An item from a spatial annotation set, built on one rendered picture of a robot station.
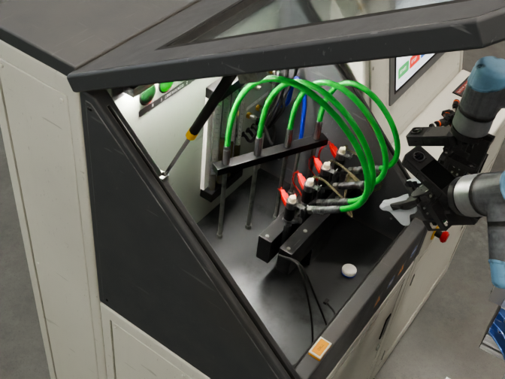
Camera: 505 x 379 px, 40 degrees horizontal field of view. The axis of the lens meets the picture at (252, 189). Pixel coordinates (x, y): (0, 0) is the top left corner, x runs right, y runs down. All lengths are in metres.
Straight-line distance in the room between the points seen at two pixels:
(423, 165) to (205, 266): 0.47
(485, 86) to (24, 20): 0.91
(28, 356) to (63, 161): 1.29
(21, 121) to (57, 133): 0.12
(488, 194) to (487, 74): 0.28
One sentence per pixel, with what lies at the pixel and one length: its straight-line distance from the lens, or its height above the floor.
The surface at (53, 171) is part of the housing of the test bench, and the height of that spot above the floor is 1.18.
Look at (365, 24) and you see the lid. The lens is 0.94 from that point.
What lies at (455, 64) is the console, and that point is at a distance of 2.46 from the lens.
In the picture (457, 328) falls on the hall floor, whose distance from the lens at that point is 2.98.
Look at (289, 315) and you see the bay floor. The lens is 1.79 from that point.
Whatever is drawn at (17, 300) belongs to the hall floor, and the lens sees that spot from 2.90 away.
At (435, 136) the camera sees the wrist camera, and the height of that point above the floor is 1.37.
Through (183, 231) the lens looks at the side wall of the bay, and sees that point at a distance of 1.39.
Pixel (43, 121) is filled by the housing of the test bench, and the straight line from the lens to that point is 1.54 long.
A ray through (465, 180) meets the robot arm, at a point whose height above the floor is 1.48.
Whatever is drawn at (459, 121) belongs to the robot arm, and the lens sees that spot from 1.46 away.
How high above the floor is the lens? 2.25
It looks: 43 degrees down
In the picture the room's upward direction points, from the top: 7 degrees clockwise
